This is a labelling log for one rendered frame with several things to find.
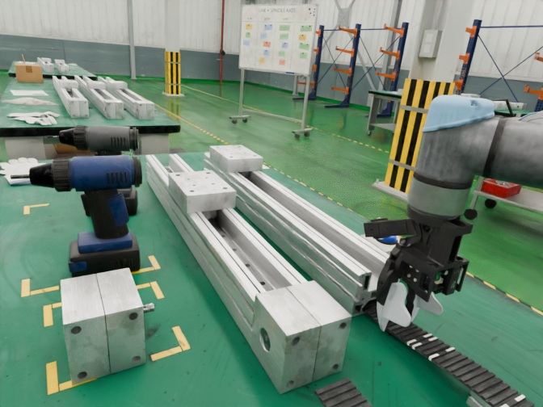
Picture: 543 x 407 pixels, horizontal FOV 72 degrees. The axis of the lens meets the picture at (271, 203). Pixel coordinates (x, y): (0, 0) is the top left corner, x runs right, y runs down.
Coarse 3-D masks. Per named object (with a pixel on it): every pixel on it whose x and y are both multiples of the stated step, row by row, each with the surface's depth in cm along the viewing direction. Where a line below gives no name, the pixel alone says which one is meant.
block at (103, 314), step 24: (72, 288) 50; (96, 288) 50; (120, 288) 51; (72, 312) 46; (96, 312) 46; (120, 312) 46; (144, 312) 54; (72, 336) 44; (96, 336) 46; (120, 336) 48; (144, 336) 49; (72, 360) 46; (96, 360) 47; (120, 360) 49; (144, 360) 51; (72, 384) 47
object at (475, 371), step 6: (474, 366) 51; (480, 366) 51; (456, 372) 50; (462, 372) 50; (468, 372) 50; (474, 372) 50; (480, 372) 50; (486, 372) 50; (456, 378) 49; (462, 378) 49; (468, 378) 49; (474, 378) 49
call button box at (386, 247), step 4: (360, 236) 81; (364, 236) 81; (368, 240) 79; (372, 240) 79; (376, 240) 79; (380, 240) 79; (376, 244) 78; (380, 244) 78; (384, 244) 78; (388, 244) 78; (392, 244) 78; (380, 248) 76; (384, 248) 76; (388, 248) 76; (392, 248) 77; (388, 252) 75
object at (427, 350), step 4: (440, 340) 57; (432, 344) 56; (436, 344) 56; (440, 344) 56; (444, 344) 56; (420, 348) 55; (424, 348) 55; (428, 348) 55; (432, 348) 55; (436, 348) 55; (440, 348) 55; (444, 348) 55; (420, 352) 54; (424, 352) 54; (428, 352) 54; (432, 352) 54; (436, 352) 55; (424, 356) 54
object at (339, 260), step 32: (256, 192) 94; (288, 192) 96; (256, 224) 95; (288, 224) 80; (320, 224) 82; (288, 256) 81; (320, 256) 71; (352, 256) 74; (384, 256) 68; (352, 288) 63
